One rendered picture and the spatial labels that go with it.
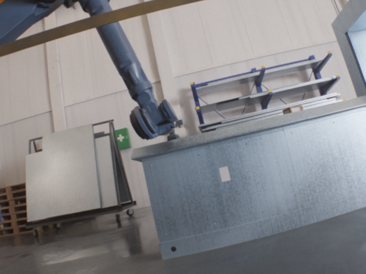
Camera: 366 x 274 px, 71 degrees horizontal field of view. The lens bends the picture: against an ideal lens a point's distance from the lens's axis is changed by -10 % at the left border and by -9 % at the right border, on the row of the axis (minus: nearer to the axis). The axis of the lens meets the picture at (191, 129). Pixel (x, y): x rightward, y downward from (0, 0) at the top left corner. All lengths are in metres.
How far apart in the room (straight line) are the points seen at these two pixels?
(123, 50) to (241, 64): 5.56
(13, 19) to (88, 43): 6.16
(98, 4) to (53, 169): 3.51
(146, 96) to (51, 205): 3.47
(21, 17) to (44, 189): 3.37
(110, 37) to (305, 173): 1.30
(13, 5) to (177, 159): 1.27
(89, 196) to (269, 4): 6.07
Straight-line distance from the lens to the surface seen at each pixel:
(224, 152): 1.63
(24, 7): 1.81
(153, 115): 1.38
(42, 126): 7.82
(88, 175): 4.44
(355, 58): 2.89
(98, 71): 7.42
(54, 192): 4.65
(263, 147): 1.67
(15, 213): 6.65
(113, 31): 1.50
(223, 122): 5.50
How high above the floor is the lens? 0.42
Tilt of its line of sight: 10 degrees up
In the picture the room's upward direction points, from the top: 13 degrees counter-clockwise
